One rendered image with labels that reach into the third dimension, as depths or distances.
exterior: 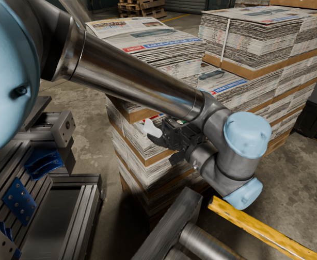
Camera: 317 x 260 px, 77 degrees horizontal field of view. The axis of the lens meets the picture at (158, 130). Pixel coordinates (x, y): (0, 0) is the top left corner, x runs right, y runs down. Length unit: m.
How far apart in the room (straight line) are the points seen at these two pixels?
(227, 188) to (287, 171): 1.47
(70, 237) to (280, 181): 1.44
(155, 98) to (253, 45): 0.72
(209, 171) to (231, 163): 0.08
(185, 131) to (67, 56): 0.33
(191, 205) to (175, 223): 0.06
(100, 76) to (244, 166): 0.28
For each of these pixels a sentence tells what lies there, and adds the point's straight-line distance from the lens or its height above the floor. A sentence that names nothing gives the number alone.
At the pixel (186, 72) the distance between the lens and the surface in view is 0.70.
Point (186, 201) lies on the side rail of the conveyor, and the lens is 0.51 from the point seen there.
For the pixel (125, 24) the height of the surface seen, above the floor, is 1.07.
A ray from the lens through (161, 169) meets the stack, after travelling 0.89.
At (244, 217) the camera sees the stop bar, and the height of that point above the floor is 0.82.
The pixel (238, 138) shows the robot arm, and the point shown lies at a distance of 0.35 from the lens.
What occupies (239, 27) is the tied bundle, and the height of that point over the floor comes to 1.04.
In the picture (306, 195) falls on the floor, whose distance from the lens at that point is 1.80.
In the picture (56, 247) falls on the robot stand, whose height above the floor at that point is 0.21.
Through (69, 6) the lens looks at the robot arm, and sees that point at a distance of 1.01.
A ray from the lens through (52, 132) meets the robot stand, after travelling 0.83.
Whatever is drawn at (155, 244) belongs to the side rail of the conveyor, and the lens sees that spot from 0.46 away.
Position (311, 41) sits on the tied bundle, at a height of 0.94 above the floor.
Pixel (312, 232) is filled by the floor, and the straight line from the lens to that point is 1.63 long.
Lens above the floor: 1.23
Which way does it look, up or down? 39 degrees down
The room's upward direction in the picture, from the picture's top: straight up
